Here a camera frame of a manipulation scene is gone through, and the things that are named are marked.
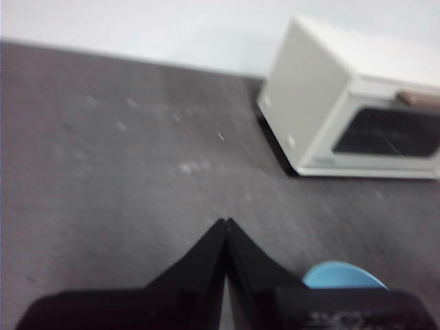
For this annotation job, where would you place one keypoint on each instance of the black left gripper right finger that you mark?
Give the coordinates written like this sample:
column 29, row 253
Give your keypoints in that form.
column 292, row 306

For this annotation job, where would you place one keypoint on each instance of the blue ribbed bowl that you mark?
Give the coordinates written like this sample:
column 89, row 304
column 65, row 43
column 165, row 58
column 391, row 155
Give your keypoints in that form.
column 340, row 275

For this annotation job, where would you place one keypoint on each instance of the cream toaster oven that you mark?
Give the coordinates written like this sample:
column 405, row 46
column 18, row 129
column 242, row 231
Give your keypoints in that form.
column 302, row 89

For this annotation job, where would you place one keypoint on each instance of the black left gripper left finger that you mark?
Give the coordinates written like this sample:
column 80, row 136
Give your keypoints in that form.
column 165, row 302

